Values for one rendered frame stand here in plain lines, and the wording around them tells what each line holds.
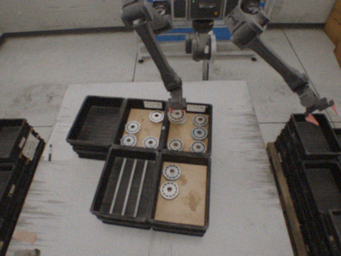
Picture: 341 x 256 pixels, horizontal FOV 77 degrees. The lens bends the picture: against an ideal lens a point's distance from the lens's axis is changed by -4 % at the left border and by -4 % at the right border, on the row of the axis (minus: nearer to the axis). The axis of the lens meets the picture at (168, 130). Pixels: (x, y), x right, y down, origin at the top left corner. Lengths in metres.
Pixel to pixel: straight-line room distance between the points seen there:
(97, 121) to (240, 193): 1.07
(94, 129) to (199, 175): 0.78
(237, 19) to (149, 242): 1.18
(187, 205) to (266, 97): 2.09
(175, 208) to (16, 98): 2.83
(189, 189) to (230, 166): 0.37
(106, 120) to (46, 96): 1.83
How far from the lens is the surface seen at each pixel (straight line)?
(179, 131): 1.50
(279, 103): 3.06
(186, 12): 1.42
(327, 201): 2.09
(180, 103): 1.10
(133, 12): 0.91
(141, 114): 1.61
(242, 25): 0.97
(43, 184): 1.70
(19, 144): 2.24
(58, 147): 1.81
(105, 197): 1.36
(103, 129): 1.60
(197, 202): 1.29
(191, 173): 1.35
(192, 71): 3.22
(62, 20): 4.42
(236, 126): 1.75
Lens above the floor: 2.06
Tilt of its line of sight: 54 degrees down
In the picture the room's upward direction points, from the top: 3 degrees counter-clockwise
